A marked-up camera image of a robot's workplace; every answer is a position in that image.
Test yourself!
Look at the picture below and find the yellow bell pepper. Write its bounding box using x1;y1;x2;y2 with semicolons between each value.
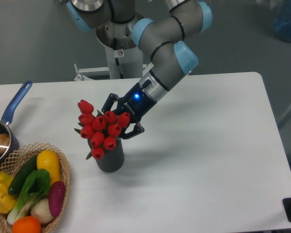
0;171;17;214

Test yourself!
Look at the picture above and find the orange fruit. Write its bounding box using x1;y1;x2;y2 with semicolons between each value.
12;216;41;233

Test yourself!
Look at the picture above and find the yellow squash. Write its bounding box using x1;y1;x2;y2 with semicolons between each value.
37;150;62;186

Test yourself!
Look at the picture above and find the blue handled saucepan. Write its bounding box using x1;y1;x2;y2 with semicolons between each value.
0;81;32;166

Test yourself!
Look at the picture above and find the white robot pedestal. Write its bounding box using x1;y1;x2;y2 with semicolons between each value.
74;12;193;82

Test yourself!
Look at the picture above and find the green bok choy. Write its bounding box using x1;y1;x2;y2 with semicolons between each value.
7;168;50;225

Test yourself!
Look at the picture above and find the white garlic bulb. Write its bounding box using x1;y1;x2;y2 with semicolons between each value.
30;198;54;224

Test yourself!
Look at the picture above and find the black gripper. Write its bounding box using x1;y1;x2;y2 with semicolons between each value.
101;83;157;139

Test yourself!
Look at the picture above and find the purple eggplant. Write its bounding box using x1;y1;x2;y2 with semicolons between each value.
48;181;66;217

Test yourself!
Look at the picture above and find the green cucumber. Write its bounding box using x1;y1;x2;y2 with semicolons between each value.
8;155;37;195

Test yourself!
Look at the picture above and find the grey ribbed vase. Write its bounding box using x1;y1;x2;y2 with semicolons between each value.
96;139;124;173

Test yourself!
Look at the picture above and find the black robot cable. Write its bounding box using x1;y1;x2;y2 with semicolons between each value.
112;37;124;79

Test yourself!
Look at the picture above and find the red tulip bouquet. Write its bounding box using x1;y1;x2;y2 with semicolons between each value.
74;100;130;160

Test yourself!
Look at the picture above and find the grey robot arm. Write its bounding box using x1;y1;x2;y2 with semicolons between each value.
66;0;212;139

